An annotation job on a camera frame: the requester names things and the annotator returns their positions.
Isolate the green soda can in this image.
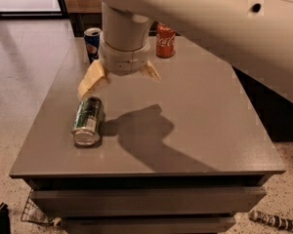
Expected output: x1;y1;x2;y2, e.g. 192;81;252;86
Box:
71;97;104;146

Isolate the black white patterned stick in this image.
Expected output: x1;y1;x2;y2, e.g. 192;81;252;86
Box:
248;210;293;233

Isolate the wire basket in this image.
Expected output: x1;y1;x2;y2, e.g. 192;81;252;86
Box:
21;191;62;227

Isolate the black bag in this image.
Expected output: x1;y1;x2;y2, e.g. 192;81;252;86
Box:
0;203;11;234

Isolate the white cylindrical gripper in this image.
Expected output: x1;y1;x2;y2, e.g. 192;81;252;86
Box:
77;35;161;99

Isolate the blue Pepsi can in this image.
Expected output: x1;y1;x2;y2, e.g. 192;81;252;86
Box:
84;27;102;62

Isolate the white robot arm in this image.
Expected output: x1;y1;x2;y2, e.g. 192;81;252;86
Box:
100;0;293;102

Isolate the orange Coca-Cola can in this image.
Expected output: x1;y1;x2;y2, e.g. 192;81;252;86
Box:
156;23;176;59

